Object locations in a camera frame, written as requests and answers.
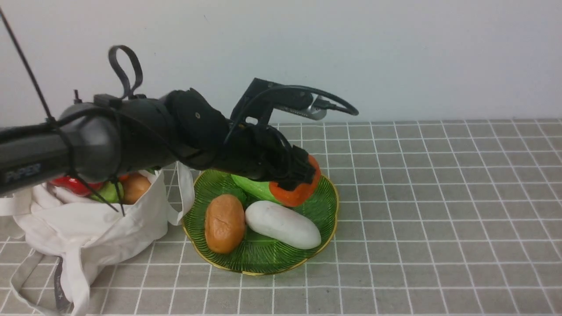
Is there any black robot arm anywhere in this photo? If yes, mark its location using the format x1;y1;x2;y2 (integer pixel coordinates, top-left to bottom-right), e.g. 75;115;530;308
0;89;317;195

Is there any brown vegetable in bag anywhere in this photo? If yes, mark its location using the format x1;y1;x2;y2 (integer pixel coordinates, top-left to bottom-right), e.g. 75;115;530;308
119;172;152;205

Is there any white canvas tote bag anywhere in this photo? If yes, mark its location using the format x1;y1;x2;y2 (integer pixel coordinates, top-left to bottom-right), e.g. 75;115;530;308
0;163;195;316

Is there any white radish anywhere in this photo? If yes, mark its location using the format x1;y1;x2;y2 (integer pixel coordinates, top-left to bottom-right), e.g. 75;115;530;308
245;201;322;250

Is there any brown potato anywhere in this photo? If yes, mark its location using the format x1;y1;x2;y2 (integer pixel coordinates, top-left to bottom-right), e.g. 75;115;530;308
204;194;246;254

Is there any checked grey tablecloth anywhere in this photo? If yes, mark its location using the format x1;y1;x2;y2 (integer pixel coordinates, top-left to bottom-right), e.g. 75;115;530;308
0;118;562;316

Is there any red bell pepper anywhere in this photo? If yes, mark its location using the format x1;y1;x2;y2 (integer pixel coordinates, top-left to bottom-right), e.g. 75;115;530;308
49;176;106;197

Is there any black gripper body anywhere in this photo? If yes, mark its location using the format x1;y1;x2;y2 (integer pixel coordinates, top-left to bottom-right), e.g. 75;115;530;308
211;125;316;191

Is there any green glass plate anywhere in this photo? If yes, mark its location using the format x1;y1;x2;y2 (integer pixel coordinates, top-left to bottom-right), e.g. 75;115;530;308
183;170;340;275

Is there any orange pumpkin with leaf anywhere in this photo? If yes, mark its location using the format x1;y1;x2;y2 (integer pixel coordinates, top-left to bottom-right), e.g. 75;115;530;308
269;155;321;208

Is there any green cucumber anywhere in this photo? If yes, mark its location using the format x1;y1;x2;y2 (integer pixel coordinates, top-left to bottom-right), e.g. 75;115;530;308
231;175;281;204

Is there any green vegetable in bag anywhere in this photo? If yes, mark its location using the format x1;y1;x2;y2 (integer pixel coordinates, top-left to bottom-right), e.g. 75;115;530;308
97;182;124;204

